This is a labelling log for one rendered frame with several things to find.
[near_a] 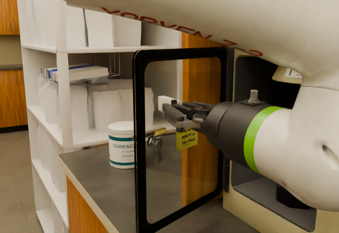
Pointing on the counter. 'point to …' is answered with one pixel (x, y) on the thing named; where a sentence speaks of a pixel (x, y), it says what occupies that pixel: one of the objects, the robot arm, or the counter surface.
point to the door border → (139, 124)
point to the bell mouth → (287, 75)
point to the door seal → (145, 132)
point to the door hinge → (231, 101)
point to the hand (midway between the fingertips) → (169, 106)
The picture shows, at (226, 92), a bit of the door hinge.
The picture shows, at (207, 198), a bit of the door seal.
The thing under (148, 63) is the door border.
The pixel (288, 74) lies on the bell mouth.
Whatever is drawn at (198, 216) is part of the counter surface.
